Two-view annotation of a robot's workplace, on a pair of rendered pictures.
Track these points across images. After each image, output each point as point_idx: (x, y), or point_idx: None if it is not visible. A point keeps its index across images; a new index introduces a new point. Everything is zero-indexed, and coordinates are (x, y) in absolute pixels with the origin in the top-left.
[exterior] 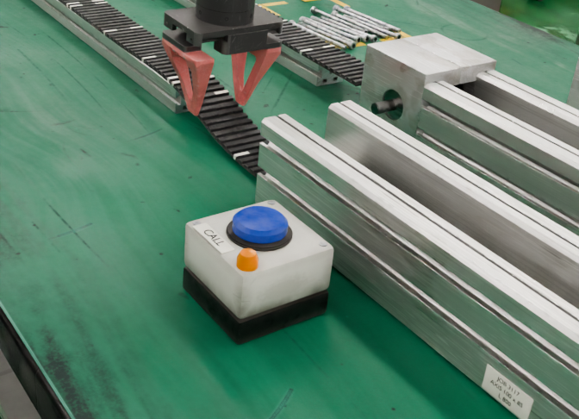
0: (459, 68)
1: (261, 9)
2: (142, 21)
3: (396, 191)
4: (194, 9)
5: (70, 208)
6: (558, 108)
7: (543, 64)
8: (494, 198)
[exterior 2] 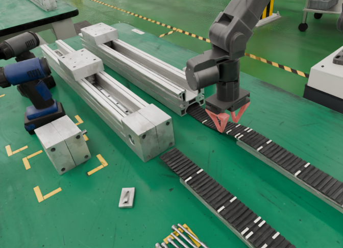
0: (138, 110)
1: (215, 103)
2: (326, 234)
3: (169, 68)
4: (240, 96)
5: (250, 94)
6: (110, 104)
7: (46, 242)
8: (147, 71)
